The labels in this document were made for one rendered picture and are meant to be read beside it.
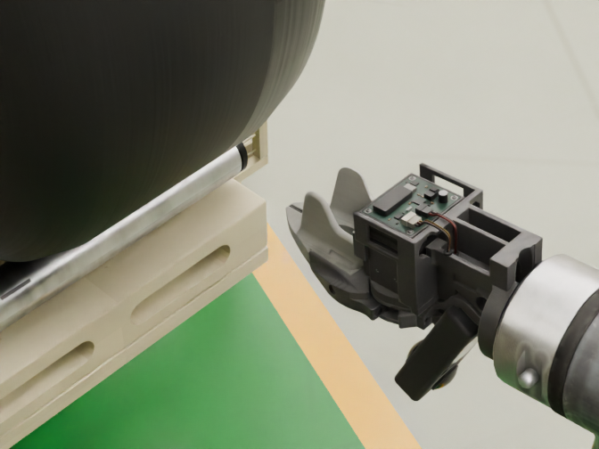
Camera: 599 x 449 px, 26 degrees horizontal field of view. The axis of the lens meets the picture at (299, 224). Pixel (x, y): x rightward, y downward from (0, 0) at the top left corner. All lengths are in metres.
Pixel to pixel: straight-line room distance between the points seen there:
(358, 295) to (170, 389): 1.31
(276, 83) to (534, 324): 0.29
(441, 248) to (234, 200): 0.39
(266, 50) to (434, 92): 1.85
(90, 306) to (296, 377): 1.10
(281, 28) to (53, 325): 0.34
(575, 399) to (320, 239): 0.23
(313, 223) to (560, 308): 0.21
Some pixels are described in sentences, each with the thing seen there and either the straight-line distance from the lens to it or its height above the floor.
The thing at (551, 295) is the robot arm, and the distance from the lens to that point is 0.79.
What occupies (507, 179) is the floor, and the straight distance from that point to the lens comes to 2.55.
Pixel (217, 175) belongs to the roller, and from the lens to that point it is 1.15.
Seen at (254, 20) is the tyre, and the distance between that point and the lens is 0.88.
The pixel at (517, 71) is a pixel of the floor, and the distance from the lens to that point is 2.83.
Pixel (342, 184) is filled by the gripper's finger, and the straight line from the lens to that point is 0.92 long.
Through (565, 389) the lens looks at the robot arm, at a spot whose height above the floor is 1.07.
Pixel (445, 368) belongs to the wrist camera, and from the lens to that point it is 0.89.
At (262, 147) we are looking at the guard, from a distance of 2.06.
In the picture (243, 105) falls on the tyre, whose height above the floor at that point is 1.08.
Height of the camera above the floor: 1.66
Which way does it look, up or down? 43 degrees down
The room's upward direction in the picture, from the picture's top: straight up
